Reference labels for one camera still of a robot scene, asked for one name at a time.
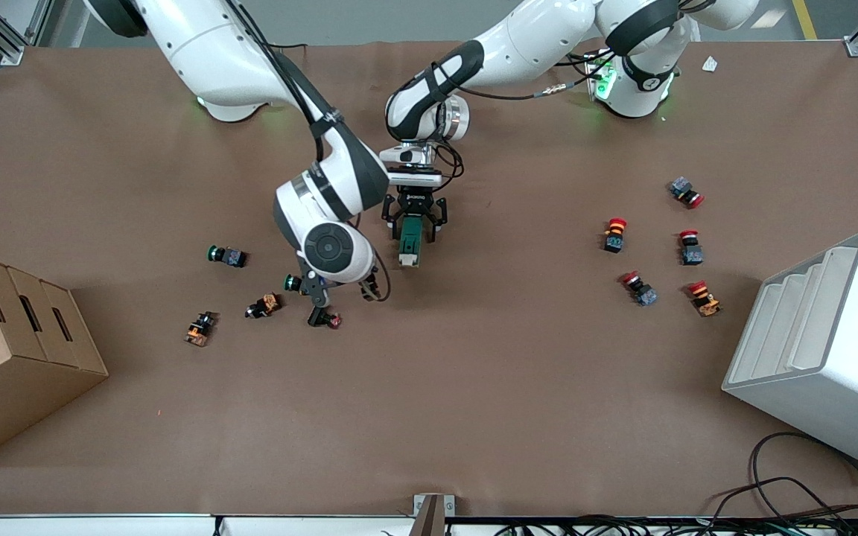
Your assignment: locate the grey metal clamp bracket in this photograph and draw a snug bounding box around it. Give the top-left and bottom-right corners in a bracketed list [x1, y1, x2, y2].
[413, 493, 456, 536]

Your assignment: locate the black switch red lamp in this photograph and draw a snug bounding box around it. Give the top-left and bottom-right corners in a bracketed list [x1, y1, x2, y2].
[307, 304, 343, 330]

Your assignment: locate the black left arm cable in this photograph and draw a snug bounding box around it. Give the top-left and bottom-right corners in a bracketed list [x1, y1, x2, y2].
[429, 48, 608, 183]

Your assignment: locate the red mushroom button orange block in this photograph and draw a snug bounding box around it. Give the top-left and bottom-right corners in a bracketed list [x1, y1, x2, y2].
[687, 280, 722, 318]
[603, 217, 629, 255]

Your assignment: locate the black cable bundle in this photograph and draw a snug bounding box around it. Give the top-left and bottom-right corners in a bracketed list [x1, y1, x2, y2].
[492, 512, 858, 536]

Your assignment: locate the black looped cable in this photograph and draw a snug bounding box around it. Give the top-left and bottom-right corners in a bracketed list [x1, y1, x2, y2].
[712, 432, 858, 522]

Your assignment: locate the white table edge rail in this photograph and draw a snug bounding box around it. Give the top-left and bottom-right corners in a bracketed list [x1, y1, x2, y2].
[0, 514, 415, 536]

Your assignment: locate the red mushroom button grey block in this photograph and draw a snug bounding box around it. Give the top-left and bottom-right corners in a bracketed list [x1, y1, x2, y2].
[669, 176, 705, 209]
[679, 230, 705, 267]
[620, 271, 659, 307]

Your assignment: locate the white stepped plastic bin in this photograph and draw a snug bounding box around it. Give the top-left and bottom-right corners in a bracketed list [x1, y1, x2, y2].
[722, 229, 858, 479]

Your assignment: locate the brown cardboard box with slots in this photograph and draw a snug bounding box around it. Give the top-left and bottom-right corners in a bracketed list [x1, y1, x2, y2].
[0, 249, 109, 468]

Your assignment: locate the black orange selector switch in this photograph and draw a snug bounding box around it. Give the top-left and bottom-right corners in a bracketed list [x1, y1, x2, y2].
[245, 293, 282, 320]
[185, 311, 218, 348]

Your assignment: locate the brown paper table cover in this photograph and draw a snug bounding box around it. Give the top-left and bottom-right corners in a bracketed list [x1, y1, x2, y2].
[0, 39, 858, 516]

